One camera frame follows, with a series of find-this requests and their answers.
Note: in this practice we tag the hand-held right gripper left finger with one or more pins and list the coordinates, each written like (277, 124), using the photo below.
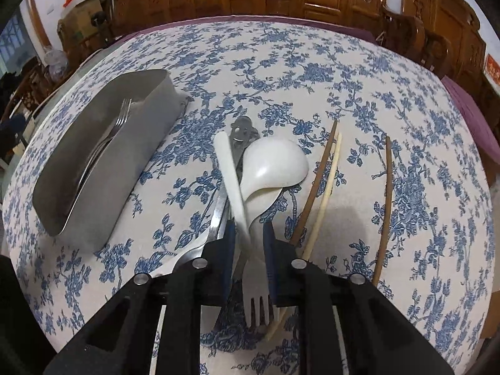
(230, 250)

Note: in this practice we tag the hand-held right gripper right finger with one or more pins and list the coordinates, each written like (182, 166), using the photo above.
(269, 250)

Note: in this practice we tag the white plastic fork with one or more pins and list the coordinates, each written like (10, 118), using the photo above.
(256, 273)

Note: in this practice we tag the white soup spoon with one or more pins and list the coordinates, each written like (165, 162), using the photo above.
(230, 179)

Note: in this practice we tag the cream chopstick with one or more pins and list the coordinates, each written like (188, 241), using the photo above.
(326, 195)

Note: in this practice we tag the brown wooden chopstick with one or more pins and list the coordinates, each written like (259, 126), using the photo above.
(314, 181)
(388, 203)

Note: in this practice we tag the wide white plastic spoon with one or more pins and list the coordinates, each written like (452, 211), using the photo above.
(273, 164)

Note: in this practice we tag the rectangular metal tray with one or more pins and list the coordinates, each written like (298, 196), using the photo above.
(129, 156)

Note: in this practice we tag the metal fork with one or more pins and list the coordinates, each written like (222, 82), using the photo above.
(92, 164)
(119, 125)

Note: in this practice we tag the blue floral tablecloth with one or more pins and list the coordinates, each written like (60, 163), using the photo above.
(273, 74)

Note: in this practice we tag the long purple seat cushion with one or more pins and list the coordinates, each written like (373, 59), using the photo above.
(273, 18)

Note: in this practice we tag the short purple seat cushion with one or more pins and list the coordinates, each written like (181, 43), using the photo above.
(474, 109)

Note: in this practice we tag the wooden corner armrest table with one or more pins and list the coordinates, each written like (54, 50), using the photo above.
(414, 39)

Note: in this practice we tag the clear plastic bag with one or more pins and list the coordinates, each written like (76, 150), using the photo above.
(54, 59)

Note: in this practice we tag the stacked cardboard boxes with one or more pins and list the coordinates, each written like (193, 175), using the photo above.
(82, 15)

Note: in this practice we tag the short carved wooden sofa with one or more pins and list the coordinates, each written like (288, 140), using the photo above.
(461, 35)

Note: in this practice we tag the red printed box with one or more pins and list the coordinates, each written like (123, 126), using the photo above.
(493, 68)

